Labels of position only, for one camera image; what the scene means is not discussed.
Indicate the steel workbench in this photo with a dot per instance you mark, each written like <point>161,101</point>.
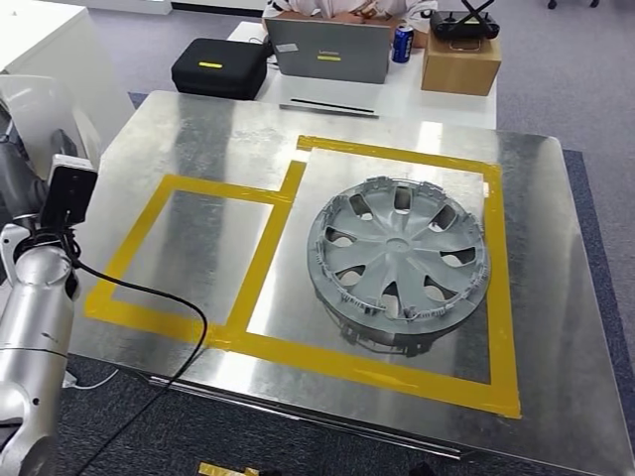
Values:
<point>198,131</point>

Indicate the brown cardboard box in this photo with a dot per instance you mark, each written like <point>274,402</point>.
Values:
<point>461,72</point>

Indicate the black remote controller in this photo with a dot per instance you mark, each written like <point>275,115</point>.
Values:
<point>463,26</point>

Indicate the grey wheel hubcap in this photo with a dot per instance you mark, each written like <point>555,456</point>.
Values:
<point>396,249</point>

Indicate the white curved plastic part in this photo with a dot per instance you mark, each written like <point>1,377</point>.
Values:
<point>29,112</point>

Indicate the grey laptop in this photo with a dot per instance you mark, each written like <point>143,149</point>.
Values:
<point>327,56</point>

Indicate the black zip case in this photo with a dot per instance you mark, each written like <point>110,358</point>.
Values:
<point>218,75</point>

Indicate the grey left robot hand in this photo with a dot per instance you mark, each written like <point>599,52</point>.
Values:
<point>20,190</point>

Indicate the person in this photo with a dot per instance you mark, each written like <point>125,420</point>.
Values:
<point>347,6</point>

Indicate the flat silver device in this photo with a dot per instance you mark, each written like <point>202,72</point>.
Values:
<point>327,108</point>

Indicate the blue drink can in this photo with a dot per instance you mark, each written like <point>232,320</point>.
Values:
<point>402,45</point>

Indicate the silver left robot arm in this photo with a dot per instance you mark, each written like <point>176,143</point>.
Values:
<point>35,328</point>

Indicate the black office chair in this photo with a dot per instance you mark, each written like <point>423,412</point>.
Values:
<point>593,3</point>

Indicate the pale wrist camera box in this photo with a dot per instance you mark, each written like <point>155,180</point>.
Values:
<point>69,190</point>

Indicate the white desk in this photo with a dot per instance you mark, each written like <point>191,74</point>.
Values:
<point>396,102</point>

